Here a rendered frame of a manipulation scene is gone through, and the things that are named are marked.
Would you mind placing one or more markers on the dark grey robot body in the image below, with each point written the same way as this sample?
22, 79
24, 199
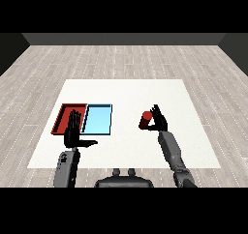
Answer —
124, 181

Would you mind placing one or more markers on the small red can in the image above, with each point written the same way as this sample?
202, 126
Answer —
145, 120

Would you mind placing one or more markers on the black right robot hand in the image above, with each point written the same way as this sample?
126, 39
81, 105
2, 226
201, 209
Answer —
160, 120

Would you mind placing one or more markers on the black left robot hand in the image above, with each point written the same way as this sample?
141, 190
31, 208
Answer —
71, 136

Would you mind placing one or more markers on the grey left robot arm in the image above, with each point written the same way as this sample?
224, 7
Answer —
67, 168

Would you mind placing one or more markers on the light blue shallow open box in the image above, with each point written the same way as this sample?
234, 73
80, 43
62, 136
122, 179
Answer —
97, 119

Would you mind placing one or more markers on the red shallow open box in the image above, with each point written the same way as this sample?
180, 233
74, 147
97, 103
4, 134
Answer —
63, 117

